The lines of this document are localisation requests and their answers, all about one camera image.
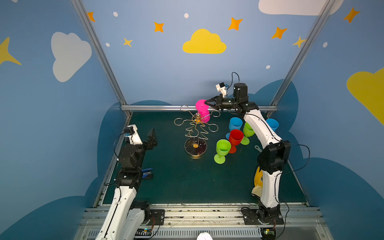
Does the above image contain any magenta wine glass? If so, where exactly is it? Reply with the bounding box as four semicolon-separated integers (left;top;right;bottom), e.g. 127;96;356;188
196;100;210;123

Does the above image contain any blue wine glass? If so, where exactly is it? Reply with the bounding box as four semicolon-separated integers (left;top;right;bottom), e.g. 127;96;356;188
229;117;243;132
266;119;280;132

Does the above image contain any red wine glass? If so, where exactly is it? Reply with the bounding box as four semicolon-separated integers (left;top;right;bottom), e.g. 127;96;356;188
229;129;244;154

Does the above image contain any green wine glass front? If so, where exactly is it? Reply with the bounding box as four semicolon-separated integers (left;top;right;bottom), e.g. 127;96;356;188
241;123;255;145

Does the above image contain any green wine glass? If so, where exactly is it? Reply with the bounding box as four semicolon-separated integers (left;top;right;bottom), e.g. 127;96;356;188
241;123;255;145
214;139;232;164

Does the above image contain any green wine glass back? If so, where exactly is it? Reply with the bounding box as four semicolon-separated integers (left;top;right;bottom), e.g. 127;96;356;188
214;139;232;164

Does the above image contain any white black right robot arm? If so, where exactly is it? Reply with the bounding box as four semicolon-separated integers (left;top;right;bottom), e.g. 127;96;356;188
205;83;291;225

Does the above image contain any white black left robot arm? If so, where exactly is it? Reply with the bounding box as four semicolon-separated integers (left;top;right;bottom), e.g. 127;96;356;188
96;125;158;240

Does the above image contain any white bottle brush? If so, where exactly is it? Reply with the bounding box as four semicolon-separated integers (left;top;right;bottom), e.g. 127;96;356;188
255;145;263;153

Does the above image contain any yellow work glove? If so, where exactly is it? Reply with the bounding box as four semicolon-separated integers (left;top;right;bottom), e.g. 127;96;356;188
252;167;264;199

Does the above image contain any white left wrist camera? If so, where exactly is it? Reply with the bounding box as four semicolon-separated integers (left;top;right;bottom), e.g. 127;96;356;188
123;125;143;146

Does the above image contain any aluminium back frame rail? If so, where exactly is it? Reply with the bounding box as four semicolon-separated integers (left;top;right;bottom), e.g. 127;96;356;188
120;104;278;112

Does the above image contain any gold wire wine glass rack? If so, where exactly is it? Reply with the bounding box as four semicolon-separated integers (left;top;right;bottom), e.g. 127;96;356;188
174;105;221;159

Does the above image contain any aluminium right frame post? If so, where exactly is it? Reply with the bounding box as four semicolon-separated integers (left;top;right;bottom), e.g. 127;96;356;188
266;0;337;117

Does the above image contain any aluminium frame post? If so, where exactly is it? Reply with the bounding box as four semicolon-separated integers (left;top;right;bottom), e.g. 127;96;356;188
70;0;133;119
266;0;337;117

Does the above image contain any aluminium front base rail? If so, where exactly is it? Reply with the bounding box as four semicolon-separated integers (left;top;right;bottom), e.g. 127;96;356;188
74;203;333;240

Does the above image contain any aluminium left frame post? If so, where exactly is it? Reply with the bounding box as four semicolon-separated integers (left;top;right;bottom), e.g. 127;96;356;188
70;0;133;119

